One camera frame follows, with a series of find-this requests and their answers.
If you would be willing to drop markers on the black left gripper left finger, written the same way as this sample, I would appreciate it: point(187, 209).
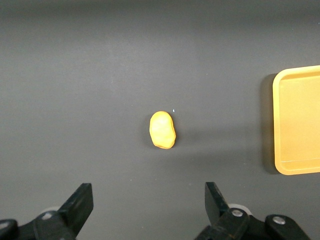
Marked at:
point(75, 207)

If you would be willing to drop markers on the yellow potato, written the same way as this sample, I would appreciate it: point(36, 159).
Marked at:
point(162, 130)

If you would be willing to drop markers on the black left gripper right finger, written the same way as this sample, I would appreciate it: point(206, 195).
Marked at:
point(216, 207)

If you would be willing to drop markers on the yellow plastic tray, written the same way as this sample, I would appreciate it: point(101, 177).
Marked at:
point(300, 120)

